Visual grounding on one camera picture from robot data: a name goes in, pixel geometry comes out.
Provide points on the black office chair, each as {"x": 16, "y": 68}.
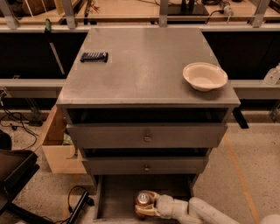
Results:
{"x": 16, "y": 169}

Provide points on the grey top drawer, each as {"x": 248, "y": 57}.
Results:
{"x": 184, "y": 135}

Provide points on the grey middle drawer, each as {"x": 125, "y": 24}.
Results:
{"x": 144, "y": 165}

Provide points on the grey metal drawer cabinet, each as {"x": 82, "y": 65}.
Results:
{"x": 142, "y": 83}

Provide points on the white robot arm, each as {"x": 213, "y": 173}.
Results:
{"x": 193, "y": 211}

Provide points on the black power strip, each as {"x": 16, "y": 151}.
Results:
{"x": 84, "y": 200}

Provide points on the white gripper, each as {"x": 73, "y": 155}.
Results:
{"x": 165, "y": 205}

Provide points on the grey open bottom drawer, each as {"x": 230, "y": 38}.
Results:
{"x": 116, "y": 195}

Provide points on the green handled tool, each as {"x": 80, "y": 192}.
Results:
{"x": 48, "y": 32}

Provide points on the red coca-cola can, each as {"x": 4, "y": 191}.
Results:
{"x": 143, "y": 206}

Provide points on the wooden open box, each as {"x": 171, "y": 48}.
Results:
{"x": 61, "y": 156}

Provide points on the dark blue snack bar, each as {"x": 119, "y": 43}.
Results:
{"x": 94, "y": 57}

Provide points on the white paper bowl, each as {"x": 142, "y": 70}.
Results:
{"x": 204, "y": 76}

